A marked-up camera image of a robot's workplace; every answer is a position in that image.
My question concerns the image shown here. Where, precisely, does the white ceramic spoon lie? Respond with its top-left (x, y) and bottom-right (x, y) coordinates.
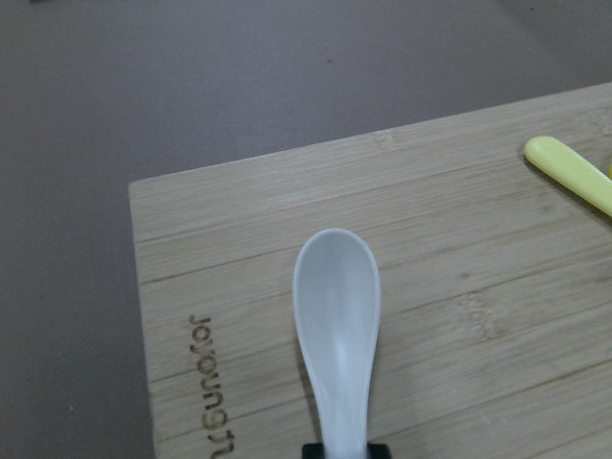
top-left (293, 229), bottom-right (382, 458)

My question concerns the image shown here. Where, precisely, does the yellow plastic knife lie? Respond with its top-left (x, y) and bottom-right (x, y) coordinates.
top-left (524, 136), bottom-right (611, 216)

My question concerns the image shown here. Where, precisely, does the bamboo cutting board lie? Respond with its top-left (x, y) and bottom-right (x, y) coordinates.
top-left (129, 84), bottom-right (611, 458)

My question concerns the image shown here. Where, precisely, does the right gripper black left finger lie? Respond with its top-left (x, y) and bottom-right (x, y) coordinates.
top-left (301, 443), bottom-right (325, 459)

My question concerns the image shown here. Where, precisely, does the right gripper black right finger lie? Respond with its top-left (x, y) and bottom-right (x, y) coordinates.
top-left (367, 443), bottom-right (390, 459)

